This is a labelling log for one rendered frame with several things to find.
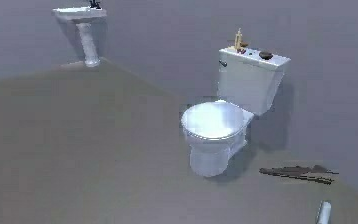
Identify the white toilet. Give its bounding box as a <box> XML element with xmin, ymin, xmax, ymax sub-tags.
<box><xmin>180</xmin><ymin>47</ymin><xmax>292</xmax><ymax>178</ymax></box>

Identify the yellow soap bottle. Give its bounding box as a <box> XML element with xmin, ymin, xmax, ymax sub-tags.
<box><xmin>228</xmin><ymin>27</ymin><xmax>249</xmax><ymax>54</ymax></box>

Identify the dark brown round dish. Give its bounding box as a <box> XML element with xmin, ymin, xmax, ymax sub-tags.
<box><xmin>258</xmin><ymin>50</ymin><xmax>274</xmax><ymax>61</ymax></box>

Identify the white paper roll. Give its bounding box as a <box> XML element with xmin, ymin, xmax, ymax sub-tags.
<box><xmin>315</xmin><ymin>200</ymin><xmax>333</xmax><ymax>224</ymax></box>

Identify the white pedestal sink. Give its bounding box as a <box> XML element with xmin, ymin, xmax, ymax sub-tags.
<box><xmin>52</xmin><ymin>6</ymin><xmax>108</xmax><ymax>68</ymax></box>

